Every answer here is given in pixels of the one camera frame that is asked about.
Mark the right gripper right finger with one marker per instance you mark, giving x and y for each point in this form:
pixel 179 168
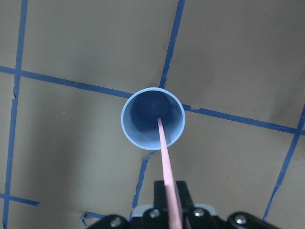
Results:
pixel 185 202

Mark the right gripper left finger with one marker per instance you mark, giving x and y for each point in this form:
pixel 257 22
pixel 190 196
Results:
pixel 160 204

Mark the pink chopstick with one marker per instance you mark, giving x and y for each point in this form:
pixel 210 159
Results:
pixel 174 211

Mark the light blue plastic cup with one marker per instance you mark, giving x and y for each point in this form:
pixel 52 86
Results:
pixel 141 111

